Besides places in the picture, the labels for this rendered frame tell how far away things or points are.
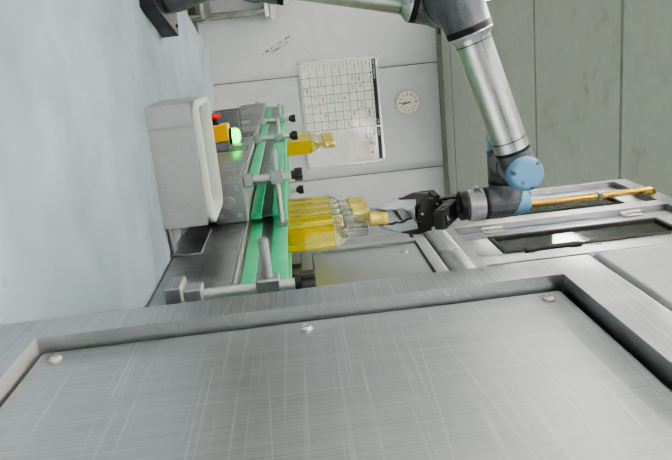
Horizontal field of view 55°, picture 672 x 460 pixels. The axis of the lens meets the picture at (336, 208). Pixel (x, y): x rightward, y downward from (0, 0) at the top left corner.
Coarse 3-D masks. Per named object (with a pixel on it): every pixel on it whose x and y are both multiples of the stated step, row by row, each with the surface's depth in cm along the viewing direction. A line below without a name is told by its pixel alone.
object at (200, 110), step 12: (204, 96) 123; (192, 108) 113; (204, 108) 127; (192, 120) 112; (204, 120) 128; (204, 132) 128; (204, 144) 129; (204, 156) 113; (216, 156) 130; (204, 168) 114; (216, 168) 130; (204, 180) 114; (216, 180) 131; (204, 192) 116; (216, 192) 131; (216, 204) 127; (216, 216) 119
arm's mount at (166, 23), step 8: (144, 0) 116; (152, 0) 117; (160, 0) 121; (144, 8) 117; (152, 8) 118; (160, 8) 120; (152, 16) 122; (160, 16) 122; (168, 16) 126; (176, 16) 134; (160, 24) 127; (168, 24) 127; (176, 24) 133; (160, 32) 131; (168, 32) 132; (176, 32) 132
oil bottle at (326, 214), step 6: (324, 210) 151; (330, 210) 151; (288, 216) 149; (294, 216) 149; (300, 216) 148; (306, 216) 148; (312, 216) 147; (318, 216) 147; (324, 216) 147; (330, 216) 147; (336, 216) 147; (342, 216) 149; (294, 222) 146
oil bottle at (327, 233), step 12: (288, 228) 141; (300, 228) 141; (312, 228) 141; (324, 228) 141; (336, 228) 141; (288, 240) 141; (300, 240) 141; (312, 240) 142; (324, 240) 142; (336, 240) 142; (288, 252) 142
